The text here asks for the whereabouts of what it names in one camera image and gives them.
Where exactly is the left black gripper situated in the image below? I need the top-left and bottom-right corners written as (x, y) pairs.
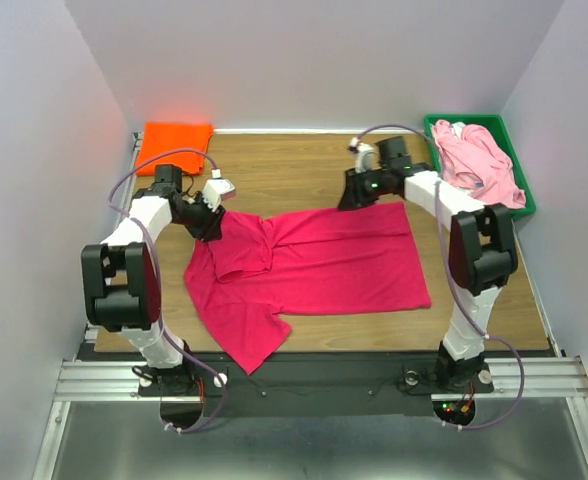
top-left (174, 191), bottom-right (226, 243)

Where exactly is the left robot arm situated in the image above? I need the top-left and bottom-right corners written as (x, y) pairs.
top-left (81, 164), bottom-right (235, 396)

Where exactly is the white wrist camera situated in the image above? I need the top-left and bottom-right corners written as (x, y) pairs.
top-left (202, 178), bottom-right (236, 211)
top-left (348, 137), bottom-right (377, 173)

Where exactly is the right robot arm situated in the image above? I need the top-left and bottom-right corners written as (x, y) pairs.
top-left (339, 136), bottom-right (518, 392)

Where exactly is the white garment in bin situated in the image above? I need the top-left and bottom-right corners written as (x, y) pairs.
top-left (449, 122), bottom-right (467, 140)

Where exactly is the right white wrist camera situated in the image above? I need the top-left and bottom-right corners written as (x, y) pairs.
top-left (348, 137), bottom-right (377, 173)

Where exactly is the pink t-shirt in bin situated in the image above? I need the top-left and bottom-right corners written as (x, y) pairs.
top-left (431, 119), bottom-right (526, 209)

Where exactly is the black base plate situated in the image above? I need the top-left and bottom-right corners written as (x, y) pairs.
top-left (73, 349), bottom-right (498, 419)

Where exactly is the folded orange t-shirt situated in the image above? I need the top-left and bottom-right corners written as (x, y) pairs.
top-left (136, 122), bottom-right (214, 176)

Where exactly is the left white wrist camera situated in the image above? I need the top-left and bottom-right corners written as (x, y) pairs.
top-left (202, 178), bottom-right (236, 211)

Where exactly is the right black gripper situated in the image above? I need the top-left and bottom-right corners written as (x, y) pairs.
top-left (334, 166), bottom-right (389, 213)

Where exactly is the magenta t-shirt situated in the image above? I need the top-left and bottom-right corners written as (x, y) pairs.
top-left (184, 203), bottom-right (431, 375)

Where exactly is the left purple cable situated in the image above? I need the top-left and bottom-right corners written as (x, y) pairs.
top-left (106, 148), bottom-right (230, 435)

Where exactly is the green plastic bin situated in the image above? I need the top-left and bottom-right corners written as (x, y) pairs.
top-left (424, 113), bottom-right (536, 220)

